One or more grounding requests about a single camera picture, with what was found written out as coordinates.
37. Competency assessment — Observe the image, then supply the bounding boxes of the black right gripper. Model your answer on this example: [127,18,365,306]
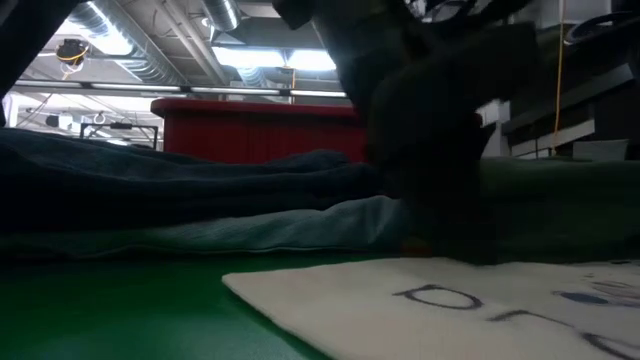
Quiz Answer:
[272,0,546,251]

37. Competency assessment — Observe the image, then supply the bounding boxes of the dark green garment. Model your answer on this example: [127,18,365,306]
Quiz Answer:
[477,156,640,265]

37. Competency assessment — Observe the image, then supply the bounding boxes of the white printed t-shirt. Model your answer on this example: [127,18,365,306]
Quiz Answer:
[222,257,640,360]

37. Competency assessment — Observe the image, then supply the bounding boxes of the light blue denim jeans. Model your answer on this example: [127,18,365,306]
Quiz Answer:
[0,194,416,260]

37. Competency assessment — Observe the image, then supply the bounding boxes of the navy Puma t-shirt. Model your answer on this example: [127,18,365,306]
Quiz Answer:
[0,199,351,237]

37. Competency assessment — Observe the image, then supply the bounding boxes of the red fabric laundry bin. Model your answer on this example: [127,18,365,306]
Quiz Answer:
[151,98,370,165]

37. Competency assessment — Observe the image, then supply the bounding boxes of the whiteboard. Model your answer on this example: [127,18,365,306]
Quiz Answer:
[509,144,552,160]

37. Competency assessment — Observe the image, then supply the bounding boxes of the grey flat panel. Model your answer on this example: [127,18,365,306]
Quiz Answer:
[572,138,629,161]

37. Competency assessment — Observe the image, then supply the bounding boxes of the long LED light bar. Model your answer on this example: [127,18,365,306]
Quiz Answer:
[14,79,349,99]

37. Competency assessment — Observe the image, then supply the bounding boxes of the black clothing rack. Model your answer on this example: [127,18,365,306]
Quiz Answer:
[78,122,160,151]

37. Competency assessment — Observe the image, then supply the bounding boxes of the black yellow ceiling device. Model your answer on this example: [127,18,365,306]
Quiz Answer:
[55,38,90,66]

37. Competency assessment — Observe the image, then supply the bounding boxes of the yellow hanging cable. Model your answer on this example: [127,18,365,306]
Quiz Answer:
[551,0,566,154]

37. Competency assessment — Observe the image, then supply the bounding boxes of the silver round duct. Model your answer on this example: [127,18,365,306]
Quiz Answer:
[202,0,241,32]

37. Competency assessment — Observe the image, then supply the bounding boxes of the corrugated silver duct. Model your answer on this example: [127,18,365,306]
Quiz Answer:
[67,0,186,86]

